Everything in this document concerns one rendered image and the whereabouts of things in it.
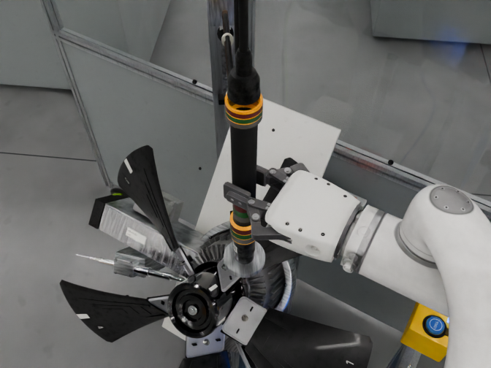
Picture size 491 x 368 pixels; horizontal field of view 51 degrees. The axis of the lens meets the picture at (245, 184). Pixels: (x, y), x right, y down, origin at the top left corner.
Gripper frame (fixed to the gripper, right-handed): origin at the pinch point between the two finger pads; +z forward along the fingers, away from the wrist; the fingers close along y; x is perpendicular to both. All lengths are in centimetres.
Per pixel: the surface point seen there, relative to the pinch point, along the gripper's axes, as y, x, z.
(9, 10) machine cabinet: 107, -105, 209
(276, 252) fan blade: 8.8, -30.2, -1.7
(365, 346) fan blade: 7, -46, -24
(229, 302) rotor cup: 0.5, -44.0, 4.3
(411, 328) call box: 22, -58, -32
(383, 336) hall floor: 67, -165, -31
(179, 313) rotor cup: -6.6, -44.4, 12.0
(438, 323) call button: 25, -57, -36
